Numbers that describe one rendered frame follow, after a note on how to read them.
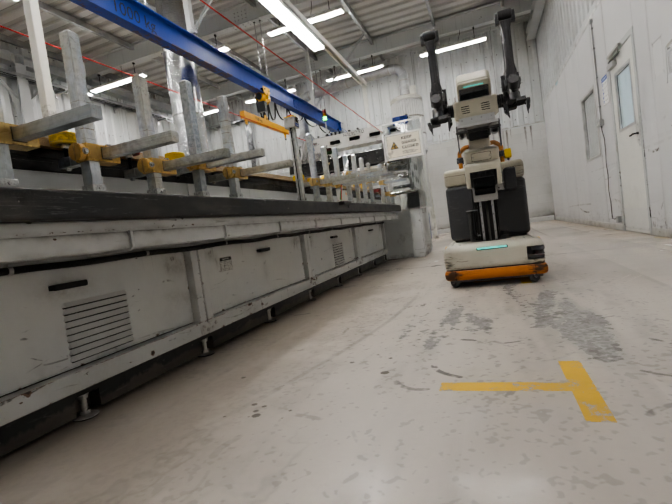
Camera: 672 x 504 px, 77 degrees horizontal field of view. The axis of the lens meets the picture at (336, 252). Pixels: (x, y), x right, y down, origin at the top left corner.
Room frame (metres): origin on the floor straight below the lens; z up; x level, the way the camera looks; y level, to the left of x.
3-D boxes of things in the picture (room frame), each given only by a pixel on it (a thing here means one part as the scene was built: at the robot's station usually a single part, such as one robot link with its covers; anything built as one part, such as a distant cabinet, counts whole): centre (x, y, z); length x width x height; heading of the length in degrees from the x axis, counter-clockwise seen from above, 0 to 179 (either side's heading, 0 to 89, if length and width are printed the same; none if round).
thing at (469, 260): (3.03, -1.11, 0.16); 0.67 x 0.64 x 0.25; 160
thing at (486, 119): (2.75, -1.01, 0.99); 0.28 x 0.16 x 0.22; 70
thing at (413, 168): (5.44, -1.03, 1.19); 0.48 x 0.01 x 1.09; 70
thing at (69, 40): (1.26, 0.68, 0.93); 0.04 x 0.04 x 0.48; 70
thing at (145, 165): (1.51, 0.58, 0.80); 0.14 x 0.06 x 0.05; 160
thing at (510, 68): (2.53, -1.15, 1.41); 0.11 x 0.06 x 0.43; 70
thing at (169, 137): (1.27, 0.60, 0.81); 0.43 x 0.03 x 0.04; 70
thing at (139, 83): (1.49, 0.59, 0.87); 0.04 x 0.04 x 0.48; 70
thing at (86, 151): (1.28, 0.67, 0.82); 0.14 x 0.06 x 0.05; 160
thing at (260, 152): (1.74, 0.43, 0.83); 0.43 x 0.03 x 0.04; 70
